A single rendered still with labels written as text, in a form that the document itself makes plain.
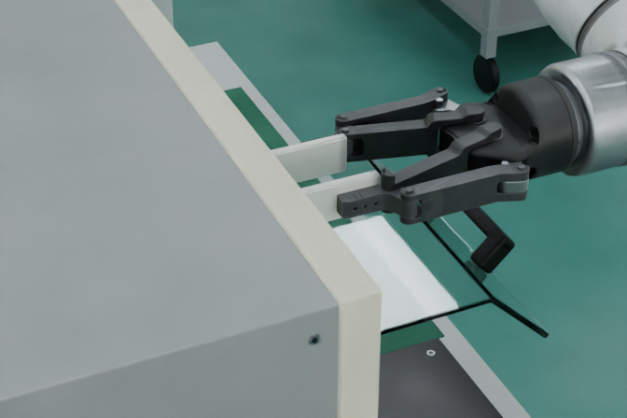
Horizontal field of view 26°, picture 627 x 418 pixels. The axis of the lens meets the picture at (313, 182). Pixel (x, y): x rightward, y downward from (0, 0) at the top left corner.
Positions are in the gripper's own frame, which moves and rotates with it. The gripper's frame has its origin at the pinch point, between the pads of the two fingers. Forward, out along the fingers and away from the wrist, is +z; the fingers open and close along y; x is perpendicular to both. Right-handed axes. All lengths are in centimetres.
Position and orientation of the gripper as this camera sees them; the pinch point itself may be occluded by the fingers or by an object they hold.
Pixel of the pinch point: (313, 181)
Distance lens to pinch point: 97.2
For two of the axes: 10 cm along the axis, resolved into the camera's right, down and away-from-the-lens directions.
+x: 0.0, -8.3, -5.5
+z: -9.1, 2.2, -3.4
